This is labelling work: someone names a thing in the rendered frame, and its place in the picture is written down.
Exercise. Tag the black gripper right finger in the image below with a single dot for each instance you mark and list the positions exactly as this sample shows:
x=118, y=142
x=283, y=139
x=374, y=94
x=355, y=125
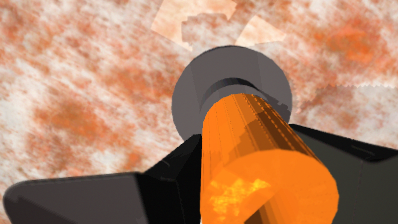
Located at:
x=366, y=176

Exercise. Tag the orange knob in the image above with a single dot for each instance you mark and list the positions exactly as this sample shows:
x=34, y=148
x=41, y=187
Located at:
x=255, y=169

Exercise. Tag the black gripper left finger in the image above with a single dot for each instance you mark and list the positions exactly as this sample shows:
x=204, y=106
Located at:
x=166, y=193

